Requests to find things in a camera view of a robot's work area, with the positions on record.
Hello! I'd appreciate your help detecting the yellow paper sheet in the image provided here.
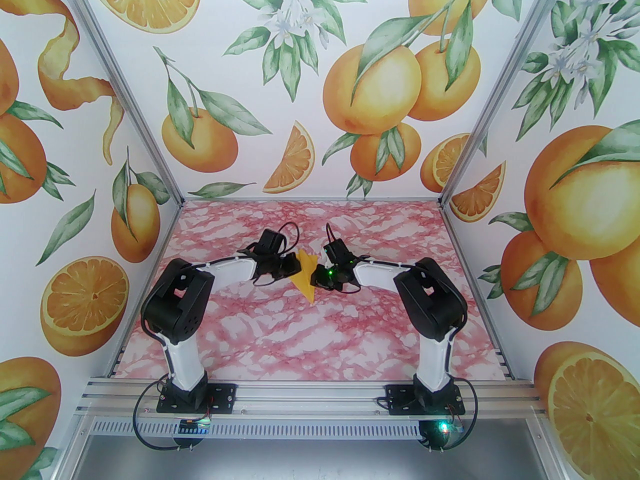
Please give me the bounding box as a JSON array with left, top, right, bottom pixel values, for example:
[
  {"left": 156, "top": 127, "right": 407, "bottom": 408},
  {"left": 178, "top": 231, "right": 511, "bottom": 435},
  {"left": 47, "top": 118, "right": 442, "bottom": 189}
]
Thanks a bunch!
[{"left": 291, "top": 249, "right": 318, "bottom": 303}]

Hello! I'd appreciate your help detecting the perforated metal strip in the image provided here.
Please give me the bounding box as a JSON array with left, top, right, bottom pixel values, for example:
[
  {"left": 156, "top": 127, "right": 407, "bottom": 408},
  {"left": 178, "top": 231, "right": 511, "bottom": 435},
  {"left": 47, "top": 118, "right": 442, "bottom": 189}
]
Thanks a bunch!
[{"left": 92, "top": 417, "right": 426, "bottom": 440}]

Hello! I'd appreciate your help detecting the grey metal panel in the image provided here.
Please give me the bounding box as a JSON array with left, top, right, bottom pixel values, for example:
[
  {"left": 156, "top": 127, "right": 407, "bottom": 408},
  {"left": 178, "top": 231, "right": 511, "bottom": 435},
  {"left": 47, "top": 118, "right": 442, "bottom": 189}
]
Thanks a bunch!
[{"left": 57, "top": 433, "right": 566, "bottom": 480}]

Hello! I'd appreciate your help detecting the black controller with green light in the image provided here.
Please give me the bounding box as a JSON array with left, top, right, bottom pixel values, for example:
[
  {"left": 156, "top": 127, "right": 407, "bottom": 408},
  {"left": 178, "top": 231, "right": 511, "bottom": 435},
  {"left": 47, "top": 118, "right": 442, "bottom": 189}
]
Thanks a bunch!
[{"left": 419, "top": 418, "right": 465, "bottom": 453}]

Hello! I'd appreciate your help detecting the aluminium mounting rail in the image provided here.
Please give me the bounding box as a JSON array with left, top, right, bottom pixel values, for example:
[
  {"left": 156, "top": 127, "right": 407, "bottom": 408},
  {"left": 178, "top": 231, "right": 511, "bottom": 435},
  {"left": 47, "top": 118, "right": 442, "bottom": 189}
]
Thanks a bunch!
[{"left": 75, "top": 375, "right": 551, "bottom": 425}]

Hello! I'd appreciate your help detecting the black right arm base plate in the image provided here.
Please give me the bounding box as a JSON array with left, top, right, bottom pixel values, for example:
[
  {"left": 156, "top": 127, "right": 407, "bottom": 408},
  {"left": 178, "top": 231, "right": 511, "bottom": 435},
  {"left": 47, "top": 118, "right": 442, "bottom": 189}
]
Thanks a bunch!
[{"left": 386, "top": 384, "right": 466, "bottom": 415}]

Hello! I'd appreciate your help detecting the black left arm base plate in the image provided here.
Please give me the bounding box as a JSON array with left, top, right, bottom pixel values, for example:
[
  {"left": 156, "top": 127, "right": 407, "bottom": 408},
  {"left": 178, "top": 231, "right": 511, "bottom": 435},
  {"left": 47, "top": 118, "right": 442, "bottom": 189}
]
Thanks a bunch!
[{"left": 156, "top": 383, "right": 237, "bottom": 414}]

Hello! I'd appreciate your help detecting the aluminium side rail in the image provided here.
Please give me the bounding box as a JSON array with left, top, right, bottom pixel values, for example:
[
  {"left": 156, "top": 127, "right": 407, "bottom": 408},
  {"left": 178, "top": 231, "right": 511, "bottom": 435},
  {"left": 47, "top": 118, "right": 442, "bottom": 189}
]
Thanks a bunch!
[{"left": 440, "top": 203, "right": 516, "bottom": 381}]

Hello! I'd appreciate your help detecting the black right base cable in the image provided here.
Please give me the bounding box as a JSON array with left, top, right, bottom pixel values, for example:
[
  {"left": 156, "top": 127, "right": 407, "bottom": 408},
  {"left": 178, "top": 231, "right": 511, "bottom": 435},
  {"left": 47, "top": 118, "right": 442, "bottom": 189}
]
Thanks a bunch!
[{"left": 372, "top": 380, "right": 482, "bottom": 454}]

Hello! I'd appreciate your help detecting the black base cable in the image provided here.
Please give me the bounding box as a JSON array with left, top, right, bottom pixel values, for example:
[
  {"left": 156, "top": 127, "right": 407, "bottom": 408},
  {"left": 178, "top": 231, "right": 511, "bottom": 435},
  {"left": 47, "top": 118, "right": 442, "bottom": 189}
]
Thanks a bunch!
[
  {"left": 372, "top": 380, "right": 482, "bottom": 454},
  {"left": 131, "top": 377, "right": 213, "bottom": 453}
]

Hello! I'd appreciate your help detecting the black left base cable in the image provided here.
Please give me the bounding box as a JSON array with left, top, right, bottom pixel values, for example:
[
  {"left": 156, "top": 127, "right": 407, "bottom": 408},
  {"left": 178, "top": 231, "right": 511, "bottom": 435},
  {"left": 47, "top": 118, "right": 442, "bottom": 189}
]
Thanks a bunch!
[{"left": 131, "top": 377, "right": 213, "bottom": 453}]

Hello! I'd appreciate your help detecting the aluminium corner post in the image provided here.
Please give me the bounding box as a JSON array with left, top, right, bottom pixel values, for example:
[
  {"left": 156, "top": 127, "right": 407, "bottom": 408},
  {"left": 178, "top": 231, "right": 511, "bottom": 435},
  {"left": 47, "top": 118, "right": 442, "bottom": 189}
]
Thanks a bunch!
[
  {"left": 59, "top": 0, "right": 185, "bottom": 208},
  {"left": 439, "top": 0, "right": 576, "bottom": 208}
]

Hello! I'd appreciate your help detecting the aluminium frame bar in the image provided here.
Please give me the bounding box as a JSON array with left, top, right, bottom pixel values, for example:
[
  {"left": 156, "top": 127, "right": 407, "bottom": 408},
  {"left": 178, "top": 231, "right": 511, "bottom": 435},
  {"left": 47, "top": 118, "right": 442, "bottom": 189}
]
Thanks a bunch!
[
  {"left": 47, "top": 408, "right": 96, "bottom": 480},
  {"left": 532, "top": 410, "right": 581, "bottom": 480}
]

